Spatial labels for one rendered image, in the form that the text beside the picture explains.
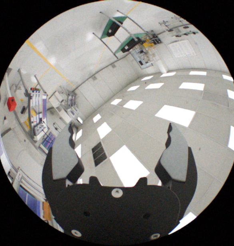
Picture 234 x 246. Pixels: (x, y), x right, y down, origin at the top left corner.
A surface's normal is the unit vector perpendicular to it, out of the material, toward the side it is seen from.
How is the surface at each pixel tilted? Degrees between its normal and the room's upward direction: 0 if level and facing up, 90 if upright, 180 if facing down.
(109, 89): 90
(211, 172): 180
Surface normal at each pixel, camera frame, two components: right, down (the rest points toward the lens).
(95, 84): 0.35, 0.26
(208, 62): -0.75, 0.66
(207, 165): -0.57, -0.71
